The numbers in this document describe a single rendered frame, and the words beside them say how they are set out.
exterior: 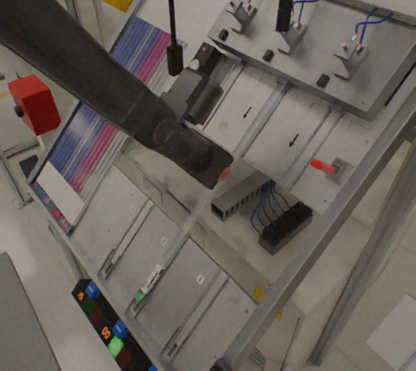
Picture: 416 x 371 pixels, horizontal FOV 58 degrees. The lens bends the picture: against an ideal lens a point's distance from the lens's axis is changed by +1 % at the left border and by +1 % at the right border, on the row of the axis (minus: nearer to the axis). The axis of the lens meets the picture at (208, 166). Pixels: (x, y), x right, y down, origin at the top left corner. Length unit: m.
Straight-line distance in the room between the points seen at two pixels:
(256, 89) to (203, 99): 0.21
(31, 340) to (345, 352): 1.08
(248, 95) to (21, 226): 1.51
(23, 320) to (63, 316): 0.68
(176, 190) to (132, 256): 0.37
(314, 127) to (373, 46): 0.15
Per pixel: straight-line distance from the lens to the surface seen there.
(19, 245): 1.94
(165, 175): 1.15
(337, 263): 1.00
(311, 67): 0.62
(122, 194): 0.83
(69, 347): 1.61
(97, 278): 0.83
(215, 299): 0.68
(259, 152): 0.67
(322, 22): 0.65
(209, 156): 0.58
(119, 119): 0.41
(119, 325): 0.80
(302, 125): 0.65
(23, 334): 0.98
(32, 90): 1.36
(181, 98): 0.50
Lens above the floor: 1.42
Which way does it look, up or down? 43 degrees down
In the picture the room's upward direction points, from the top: straight up
